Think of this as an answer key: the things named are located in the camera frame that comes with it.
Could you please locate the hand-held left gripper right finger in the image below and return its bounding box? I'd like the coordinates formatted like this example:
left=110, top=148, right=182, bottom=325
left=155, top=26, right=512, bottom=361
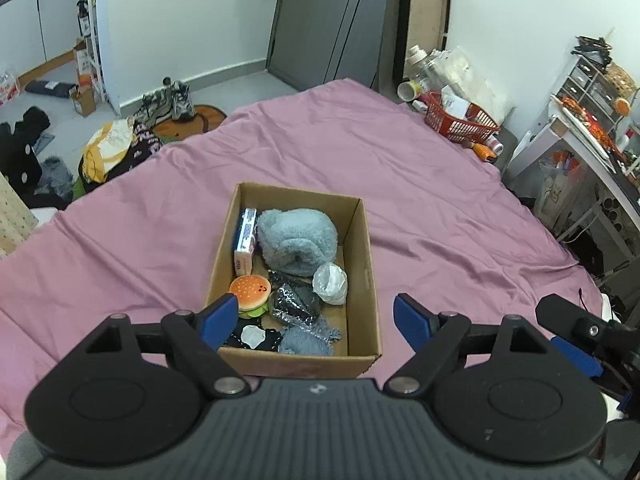
left=384, top=293, right=553, bottom=396

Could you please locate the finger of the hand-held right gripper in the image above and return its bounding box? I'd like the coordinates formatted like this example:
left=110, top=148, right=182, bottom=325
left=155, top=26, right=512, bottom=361
left=550, top=336, right=604, bottom=379
left=535, top=294, right=608, bottom=356

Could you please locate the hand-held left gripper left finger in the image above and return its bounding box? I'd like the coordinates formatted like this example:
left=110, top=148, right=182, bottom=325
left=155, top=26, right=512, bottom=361
left=85, top=291, right=252, bottom=400

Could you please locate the burger plush toy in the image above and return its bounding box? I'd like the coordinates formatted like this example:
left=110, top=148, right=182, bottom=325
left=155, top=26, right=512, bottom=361
left=228, top=274, right=272, bottom=319

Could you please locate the clear bag of black beads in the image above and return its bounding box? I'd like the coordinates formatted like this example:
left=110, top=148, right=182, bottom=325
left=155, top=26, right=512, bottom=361
left=267, top=270, right=325, bottom=323

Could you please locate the blue and white tissue packet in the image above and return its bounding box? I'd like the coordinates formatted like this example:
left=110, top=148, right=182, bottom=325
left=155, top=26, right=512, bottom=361
left=233, top=207, right=258, bottom=277

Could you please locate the white bundle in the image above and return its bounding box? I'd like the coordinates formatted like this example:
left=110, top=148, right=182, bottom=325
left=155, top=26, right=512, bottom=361
left=312, top=262, right=348, bottom=306

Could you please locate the black and white sock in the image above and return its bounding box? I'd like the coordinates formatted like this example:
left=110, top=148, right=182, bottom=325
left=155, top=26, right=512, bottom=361
left=222, top=322, right=283, bottom=352

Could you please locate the grey knit cloth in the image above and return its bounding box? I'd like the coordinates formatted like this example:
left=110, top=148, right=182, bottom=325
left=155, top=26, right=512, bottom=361
left=277, top=315, right=343, bottom=357

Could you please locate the pink bed sheet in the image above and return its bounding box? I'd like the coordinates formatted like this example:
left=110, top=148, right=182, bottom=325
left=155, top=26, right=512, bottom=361
left=0, top=78, right=608, bottom=456

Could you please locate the white printed plastic bag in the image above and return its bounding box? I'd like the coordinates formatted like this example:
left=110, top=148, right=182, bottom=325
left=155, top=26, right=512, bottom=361
left=534, top=157, right=586, bottom=226

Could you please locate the white desk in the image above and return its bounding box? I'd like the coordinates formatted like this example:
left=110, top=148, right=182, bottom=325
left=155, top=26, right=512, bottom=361
left=505, top=95, right=640, bottom=281

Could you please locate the round brown rug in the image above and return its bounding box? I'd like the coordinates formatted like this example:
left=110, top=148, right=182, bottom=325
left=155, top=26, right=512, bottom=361
left=152, top=104, right=228, bottom=143

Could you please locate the red plastic basket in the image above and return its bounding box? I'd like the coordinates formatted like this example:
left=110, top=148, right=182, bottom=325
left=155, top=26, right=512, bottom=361
left=424, top=91, right=501, bottom=145

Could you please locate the yellow and white bag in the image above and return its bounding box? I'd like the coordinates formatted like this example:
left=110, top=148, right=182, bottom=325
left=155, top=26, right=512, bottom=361
left=80, top=120, right=136, bottom=184

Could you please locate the grey cloth pile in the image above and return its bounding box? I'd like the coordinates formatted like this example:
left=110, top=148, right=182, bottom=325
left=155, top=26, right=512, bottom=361
left=35, top=156, right=75, bottom=201

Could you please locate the grey sneaker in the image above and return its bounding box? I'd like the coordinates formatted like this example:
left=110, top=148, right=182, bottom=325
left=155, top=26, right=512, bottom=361
left=134, top=91, right=173, bottom=126
left=167, top=78, right=197, bottom=122

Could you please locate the beige dotted cloth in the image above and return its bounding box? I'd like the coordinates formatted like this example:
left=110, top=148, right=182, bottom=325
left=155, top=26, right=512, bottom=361
left=0, top=170, right=38, bottom=261

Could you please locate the grey drawer organizer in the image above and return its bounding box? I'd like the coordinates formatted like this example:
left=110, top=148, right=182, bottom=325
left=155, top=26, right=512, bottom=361
left=552, top=55, right=640, bottom=133

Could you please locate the paper cup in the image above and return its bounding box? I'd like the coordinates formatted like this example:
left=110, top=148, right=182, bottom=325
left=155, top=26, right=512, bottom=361
left=397, top=79, right=426, bottom=103

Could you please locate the black dotted clothing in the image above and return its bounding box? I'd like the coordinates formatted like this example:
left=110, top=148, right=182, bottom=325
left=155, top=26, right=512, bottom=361
left=0, top=106, right=51, bottom=196

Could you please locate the small cardboard box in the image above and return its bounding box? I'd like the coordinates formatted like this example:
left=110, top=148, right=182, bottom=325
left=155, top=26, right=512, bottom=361
left=70, top=85, right=97, bottom=117

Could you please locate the clear plastic bottle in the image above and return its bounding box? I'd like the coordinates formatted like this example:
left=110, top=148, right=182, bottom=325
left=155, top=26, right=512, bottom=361
left=405, top=45, right=441, bottom=83

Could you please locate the dark floor mat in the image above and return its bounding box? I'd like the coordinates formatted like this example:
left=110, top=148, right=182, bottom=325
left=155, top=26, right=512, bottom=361
left=25, top=79, right=73, bottom=100

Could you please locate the white storage rack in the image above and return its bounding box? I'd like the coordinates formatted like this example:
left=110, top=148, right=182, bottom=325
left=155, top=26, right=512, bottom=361
left=74, top=0, right=108, bottom=106

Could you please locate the grey door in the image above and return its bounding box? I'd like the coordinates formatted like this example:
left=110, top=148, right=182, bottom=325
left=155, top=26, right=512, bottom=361
left=266, top=0, right=403, bottom=92

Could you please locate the white kitchen cabinet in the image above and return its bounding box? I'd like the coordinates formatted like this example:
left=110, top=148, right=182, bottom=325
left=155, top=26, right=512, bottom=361
left=0, top=0, right=98, bottom=81

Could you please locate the wooden board with black frame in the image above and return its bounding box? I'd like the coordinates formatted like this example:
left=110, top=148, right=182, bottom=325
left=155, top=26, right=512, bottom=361
left=385, top=0, right=452, bottom=98

